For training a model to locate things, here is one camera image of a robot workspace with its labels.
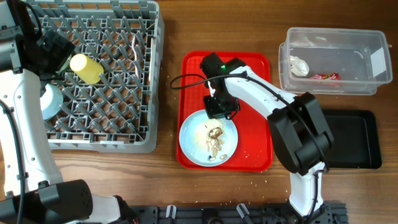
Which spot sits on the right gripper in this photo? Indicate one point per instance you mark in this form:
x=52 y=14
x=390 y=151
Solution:
x=213 y=110

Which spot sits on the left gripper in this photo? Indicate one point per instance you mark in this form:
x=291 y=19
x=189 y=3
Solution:
x=59 y=46

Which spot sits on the large light blue plate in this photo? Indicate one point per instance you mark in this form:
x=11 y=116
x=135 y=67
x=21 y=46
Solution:
x=194 y=153

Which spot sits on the small light blue bowl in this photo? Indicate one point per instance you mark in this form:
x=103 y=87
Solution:
x=51 y=101

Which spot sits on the yellow cup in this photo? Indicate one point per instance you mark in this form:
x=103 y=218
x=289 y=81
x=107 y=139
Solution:
x=86 y=68

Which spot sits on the white napkin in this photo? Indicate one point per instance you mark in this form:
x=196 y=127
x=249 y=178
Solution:
x=298 y=66

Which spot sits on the red snack wrapper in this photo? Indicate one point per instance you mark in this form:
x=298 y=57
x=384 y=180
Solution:
x=328 y=76

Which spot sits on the green bowl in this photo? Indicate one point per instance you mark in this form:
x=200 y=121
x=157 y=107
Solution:
x=65 y=65

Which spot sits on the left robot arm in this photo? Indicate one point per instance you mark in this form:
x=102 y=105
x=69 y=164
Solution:
x=34 y=187

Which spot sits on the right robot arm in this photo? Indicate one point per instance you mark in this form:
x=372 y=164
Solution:
x=299 y=131

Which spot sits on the pink utensil in rack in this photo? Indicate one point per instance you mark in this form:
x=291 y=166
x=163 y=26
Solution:
x=137 y=67

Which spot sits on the grey dishwasher rack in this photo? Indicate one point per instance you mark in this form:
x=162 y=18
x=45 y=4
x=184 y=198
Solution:
x=120 y=113

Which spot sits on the spilled rice grains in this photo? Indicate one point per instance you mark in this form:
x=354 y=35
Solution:
x=201 y=130

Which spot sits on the food scraps on plate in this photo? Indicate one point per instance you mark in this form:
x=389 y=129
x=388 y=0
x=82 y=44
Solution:
x=214 y=143

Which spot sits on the red plastic tray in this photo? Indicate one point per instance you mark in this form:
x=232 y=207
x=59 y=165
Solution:
x=254 y=152

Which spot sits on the clear plastic bin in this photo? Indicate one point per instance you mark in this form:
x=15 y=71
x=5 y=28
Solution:
x=360 y=57

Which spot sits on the black tray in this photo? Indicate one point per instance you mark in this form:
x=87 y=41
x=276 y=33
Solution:
x=356 y=139

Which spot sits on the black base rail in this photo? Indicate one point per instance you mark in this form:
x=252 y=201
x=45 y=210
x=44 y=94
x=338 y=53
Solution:
x=264 y=214

